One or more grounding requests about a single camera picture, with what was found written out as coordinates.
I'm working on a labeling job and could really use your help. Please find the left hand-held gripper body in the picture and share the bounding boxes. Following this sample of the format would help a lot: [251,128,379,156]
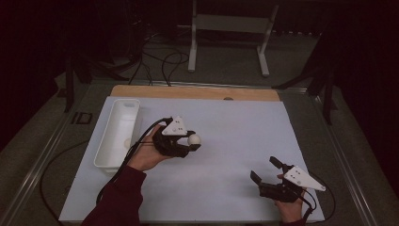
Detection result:
[152,115,193,159]

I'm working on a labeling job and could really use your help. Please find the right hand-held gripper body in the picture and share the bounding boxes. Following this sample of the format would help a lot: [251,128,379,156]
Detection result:
[258,165,327,203]

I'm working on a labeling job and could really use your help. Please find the white plastic bin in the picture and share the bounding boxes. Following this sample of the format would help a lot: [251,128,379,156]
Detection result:
[93,98,141,174]

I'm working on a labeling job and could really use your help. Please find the person's right hand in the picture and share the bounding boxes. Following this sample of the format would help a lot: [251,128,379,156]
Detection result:
[274,173,306,225]

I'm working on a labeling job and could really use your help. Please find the person's left hand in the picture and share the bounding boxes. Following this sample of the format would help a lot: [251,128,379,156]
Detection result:
[126,124,170,172]

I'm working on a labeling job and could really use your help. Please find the black tripod stand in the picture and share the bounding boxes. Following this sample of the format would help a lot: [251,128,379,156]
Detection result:
[63,51,130,114]
[271,29,339,126]

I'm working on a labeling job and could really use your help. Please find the grey metal stand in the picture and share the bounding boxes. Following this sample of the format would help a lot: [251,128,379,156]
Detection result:
[187,0,279,78]

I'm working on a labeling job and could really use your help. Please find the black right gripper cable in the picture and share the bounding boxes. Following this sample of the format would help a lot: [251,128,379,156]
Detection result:
[299,171,337,224]

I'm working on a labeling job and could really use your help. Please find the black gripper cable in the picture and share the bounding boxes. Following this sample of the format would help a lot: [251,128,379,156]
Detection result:
[299,171,337,224]
[39,116,174,222]

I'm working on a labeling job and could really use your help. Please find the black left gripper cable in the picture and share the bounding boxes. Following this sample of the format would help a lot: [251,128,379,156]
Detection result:
[39,116,174,222]

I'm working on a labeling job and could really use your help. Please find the black floor cable loop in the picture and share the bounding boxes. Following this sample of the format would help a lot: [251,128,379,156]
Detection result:
[160,51,190,88]

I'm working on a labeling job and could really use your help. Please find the black rectangular floor frame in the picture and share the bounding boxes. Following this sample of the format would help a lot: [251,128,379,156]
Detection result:
[71,111,94,125]

